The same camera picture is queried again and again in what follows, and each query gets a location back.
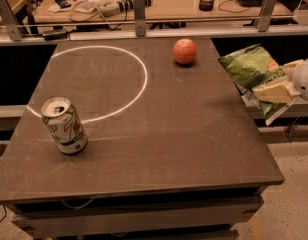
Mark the right metal bracket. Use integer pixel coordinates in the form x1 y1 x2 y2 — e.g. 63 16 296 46
255 0 277 32

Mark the middle metal bracket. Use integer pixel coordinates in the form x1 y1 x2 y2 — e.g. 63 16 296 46
133 0 146 37

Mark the red apple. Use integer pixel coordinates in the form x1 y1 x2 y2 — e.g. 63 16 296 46
173 38 197 65

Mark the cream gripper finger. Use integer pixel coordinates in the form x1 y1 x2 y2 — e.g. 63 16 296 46
252 80 301 103
282 59 303 78

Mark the grey black cylinder device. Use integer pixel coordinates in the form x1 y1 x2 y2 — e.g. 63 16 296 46
99 0 145 17

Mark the metal bracket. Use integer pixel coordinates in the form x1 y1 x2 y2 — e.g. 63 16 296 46
133 0 146 37
0 0 23 41
255 0 277 32

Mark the green white soda can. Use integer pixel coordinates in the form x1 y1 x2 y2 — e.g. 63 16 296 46
41 97 88 155

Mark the green jalapeno chip bag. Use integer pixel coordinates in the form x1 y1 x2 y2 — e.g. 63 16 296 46
219 44 293 126

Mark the left metal bracket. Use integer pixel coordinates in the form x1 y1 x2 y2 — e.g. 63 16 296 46
0 0 23 41

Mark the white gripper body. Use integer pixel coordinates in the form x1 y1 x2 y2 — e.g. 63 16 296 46
292 58 308 102

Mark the black cable on desk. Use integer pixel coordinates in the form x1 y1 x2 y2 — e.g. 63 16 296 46
217 0 243 14

